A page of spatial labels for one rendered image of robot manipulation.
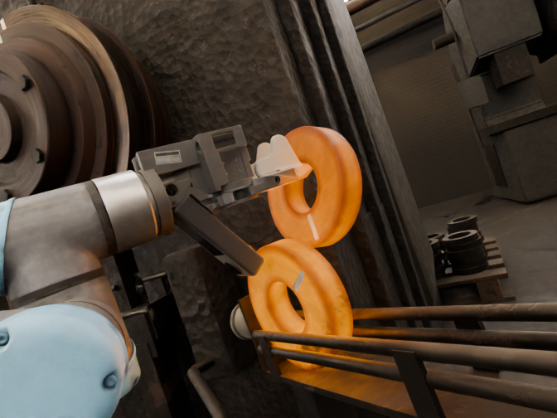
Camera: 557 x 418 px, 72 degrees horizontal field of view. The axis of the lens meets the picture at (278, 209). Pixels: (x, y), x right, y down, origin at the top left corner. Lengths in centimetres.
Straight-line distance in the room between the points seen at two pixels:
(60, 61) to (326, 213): 56
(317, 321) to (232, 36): 58
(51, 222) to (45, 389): 18
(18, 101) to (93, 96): 13
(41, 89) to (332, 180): 53
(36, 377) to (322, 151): 35
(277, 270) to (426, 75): 636
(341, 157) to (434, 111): 623
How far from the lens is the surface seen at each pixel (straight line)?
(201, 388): 67
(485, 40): 469
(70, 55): 83
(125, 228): 38
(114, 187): 38
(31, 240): 37
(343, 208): 44
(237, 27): 81
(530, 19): 484
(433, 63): 675
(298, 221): 49
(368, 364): 35
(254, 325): 54
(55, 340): 22
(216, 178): 40
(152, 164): 41
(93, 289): 37
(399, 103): 670
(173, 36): 89
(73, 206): 37
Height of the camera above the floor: 83
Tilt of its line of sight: 1 degrees down
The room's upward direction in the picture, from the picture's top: 18 degrees counter-clockwise
